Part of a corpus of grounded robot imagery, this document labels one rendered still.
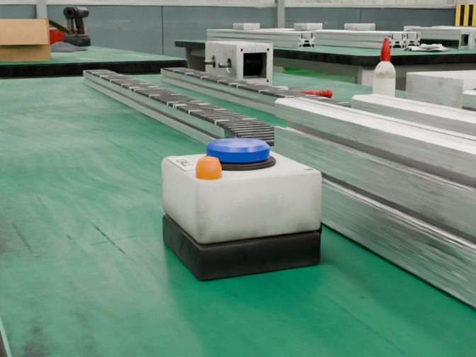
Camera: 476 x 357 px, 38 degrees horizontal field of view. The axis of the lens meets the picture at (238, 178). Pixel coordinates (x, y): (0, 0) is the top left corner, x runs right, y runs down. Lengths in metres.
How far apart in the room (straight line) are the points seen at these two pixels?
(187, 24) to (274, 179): 11.82
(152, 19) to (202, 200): 11.64
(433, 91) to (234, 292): 0.38
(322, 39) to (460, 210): 3.85
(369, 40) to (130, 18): 8.42
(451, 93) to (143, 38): 11.35
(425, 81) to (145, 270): 0.39
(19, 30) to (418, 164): 2.30
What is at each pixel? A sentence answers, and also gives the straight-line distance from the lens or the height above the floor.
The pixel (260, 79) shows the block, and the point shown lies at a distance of 1.58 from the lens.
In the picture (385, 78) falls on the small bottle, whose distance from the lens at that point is 1.20.
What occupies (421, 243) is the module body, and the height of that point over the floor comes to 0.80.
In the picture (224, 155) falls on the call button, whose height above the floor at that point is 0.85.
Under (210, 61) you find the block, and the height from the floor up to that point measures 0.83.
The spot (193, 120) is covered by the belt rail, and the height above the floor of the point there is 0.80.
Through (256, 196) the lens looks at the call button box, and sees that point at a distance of 0.40.
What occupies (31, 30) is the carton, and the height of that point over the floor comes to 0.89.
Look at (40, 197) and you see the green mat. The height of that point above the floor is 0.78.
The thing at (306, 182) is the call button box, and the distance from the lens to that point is 0.41.
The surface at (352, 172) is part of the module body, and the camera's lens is 0.47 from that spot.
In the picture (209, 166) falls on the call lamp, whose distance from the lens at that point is 0.39.
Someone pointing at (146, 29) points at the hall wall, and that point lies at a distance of 11.98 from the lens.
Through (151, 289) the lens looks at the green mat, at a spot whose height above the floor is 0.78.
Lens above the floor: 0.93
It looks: 13 degrees down
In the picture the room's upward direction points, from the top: straight up
